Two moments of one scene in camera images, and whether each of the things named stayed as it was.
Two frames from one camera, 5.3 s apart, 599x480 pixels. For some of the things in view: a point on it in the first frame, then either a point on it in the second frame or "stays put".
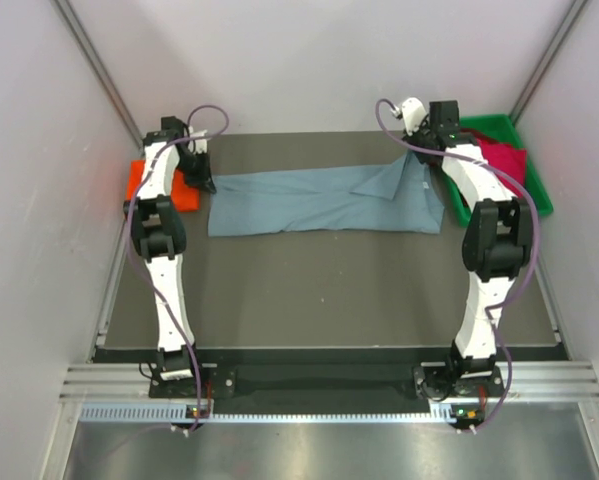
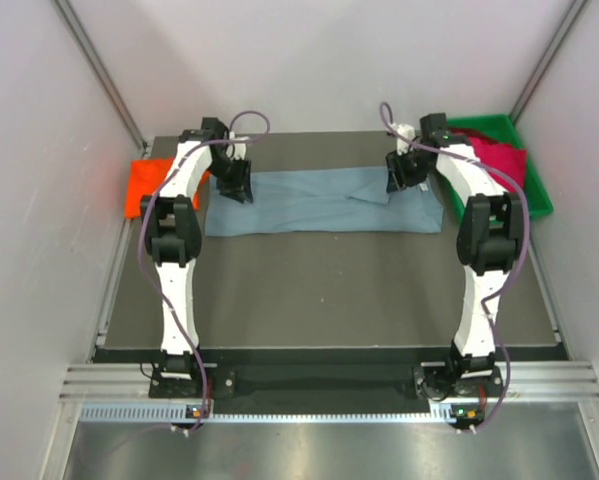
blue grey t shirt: x=392 y=198 stays put
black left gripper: x=202 y=180 -> x=238 y=187
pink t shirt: x=507 y=160 stays put
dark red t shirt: x=479 y=135 stays put
